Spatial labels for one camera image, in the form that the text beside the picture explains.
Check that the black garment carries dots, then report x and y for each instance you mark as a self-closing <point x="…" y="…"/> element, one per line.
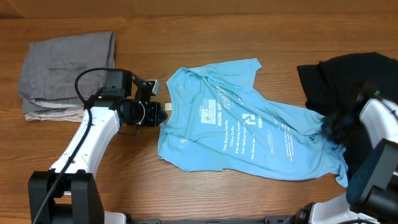
<point x="331" y="85"/>

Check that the folded grey trousers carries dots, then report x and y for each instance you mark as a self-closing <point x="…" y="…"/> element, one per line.
<point x="56" y="72"/>

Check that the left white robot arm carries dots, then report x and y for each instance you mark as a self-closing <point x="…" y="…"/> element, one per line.
<point x="67" y="192"/>

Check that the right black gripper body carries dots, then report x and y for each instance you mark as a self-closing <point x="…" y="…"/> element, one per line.
<point x="341" y="127"/>

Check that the light blue t-shirt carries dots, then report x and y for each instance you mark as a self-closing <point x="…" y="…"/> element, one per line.
<point x="219" y="121"/>

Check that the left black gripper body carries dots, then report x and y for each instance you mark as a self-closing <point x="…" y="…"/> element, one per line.
<point x="145" y="113"/>

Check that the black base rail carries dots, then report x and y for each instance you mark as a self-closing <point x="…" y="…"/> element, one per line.
<point x="266" y="220"/>

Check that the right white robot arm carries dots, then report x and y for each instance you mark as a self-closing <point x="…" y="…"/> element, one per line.
<point x="371" y="195"/>

